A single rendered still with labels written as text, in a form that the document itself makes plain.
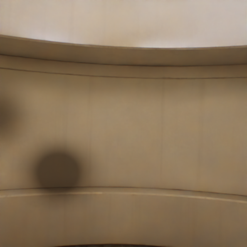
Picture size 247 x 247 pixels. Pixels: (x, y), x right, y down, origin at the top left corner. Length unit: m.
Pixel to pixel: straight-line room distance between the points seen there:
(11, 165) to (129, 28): 0.38
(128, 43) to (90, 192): 0.32
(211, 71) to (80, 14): 0.31
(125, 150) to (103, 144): 0.05
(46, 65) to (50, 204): 0.31
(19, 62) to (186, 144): 0.42
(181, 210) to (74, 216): 0.23
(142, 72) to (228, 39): 0.19
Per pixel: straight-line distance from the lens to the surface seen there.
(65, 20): 0.41
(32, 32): 0.41
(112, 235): 0.48
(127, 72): 0.47
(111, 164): 0.46
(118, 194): 0.44
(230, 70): 0.50
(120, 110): 0.45
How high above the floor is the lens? 0.26
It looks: 1 degrees up
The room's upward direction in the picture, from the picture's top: 2 degrees clockwise
